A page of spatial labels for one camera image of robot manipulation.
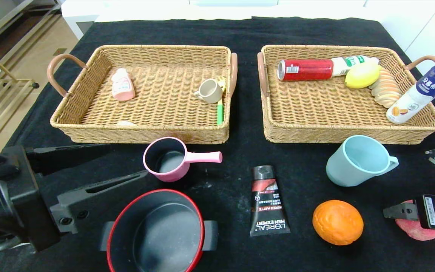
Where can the light blue mug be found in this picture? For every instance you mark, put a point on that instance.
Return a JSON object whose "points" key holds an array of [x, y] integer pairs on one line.
{"points": [[344, 170]]}

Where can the orange fruit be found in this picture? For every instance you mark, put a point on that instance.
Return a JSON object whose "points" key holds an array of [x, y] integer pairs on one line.
{"points": [[337, 223]]}

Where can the yellow lemon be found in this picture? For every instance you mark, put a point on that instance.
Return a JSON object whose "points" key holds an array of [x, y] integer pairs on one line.
{"points": [[361, 75]]}

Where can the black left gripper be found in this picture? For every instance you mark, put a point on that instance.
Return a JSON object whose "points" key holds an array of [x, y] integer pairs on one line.
{"points": [[26, 196]]}

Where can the small cream round object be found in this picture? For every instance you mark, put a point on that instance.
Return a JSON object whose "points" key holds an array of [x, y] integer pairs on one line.
{"points": [[127, 123]]}

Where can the black cosmetic tube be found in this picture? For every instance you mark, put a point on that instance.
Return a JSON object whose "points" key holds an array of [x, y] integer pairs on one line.
{"points": [[268, 207]]}

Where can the white yogurt bottle blue cap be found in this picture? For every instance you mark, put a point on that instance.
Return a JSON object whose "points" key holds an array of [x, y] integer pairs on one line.
{"points": [[417, 94]]}

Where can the small beige cup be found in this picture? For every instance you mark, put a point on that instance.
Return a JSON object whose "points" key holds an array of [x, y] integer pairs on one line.
{"points": [[210, 92]]}

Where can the red rimmed black pot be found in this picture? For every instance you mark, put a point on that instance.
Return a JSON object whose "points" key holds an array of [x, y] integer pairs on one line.
{"points": [[164, 234]]}

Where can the small pink bottle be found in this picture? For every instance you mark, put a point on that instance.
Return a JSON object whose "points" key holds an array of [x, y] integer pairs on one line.
{"points": [[123, 88]]}

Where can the white bottle green label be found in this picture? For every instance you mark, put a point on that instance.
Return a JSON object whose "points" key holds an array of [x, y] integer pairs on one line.
{"points": [[344, 64]]}

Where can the rectangular wicker basket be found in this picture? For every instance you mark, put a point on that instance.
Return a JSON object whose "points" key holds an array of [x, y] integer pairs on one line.
{"points": [[164, 109], [315, 109]]}

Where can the striped bread roll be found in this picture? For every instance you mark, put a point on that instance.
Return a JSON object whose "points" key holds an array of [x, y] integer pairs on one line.
{"points": [[385, 92]]}

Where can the grey metal shelf frame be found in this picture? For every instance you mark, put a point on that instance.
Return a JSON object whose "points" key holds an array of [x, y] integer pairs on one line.
{"points": [[28, 34]]}

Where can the pink peach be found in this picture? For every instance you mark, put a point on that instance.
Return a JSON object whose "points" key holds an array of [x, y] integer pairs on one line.
{"points": [[414, 232]]}

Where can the red drink can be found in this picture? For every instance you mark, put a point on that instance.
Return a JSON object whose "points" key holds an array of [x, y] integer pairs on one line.
{"points": [[308, 70]]}

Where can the wooden wheeled rack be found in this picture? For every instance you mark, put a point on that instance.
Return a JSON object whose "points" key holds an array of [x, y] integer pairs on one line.
{"points": [[13, 80]]}

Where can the pink saucepan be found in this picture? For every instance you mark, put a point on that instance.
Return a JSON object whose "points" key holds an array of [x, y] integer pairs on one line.
{"points": [[168, 162]]}

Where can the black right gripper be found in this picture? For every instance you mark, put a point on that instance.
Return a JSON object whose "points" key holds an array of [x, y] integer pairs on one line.
{"points": [[428, 212]]}

